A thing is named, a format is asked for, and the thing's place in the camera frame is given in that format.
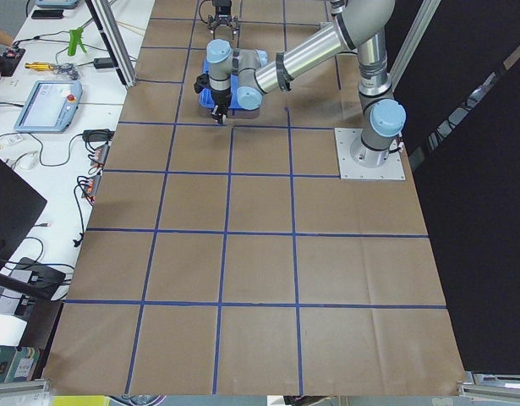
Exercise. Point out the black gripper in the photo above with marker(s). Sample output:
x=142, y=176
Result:
x=222, y=19
x=220, y=96

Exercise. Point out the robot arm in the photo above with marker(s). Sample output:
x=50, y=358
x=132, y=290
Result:
x=357, y=26

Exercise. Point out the blue plastic tray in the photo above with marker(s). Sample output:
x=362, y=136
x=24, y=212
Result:
x=232, y=108

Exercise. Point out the black power adapter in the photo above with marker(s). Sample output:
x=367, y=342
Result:
x=103, y=63

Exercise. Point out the brown paper table cover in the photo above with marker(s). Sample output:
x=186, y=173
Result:
x=234, y=260

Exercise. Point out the green reach grabber tool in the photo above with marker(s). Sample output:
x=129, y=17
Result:
x=75, y=41

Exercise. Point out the teach pendant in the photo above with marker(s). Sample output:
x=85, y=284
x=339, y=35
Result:
x=50, y=107

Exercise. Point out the black monitor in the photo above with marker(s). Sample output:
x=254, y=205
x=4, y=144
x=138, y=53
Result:
x=20, y=208

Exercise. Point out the aluminium frame post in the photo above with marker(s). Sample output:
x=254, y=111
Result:
x=107, y=26

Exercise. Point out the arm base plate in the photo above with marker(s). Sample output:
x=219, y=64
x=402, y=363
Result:
x=357, y=162

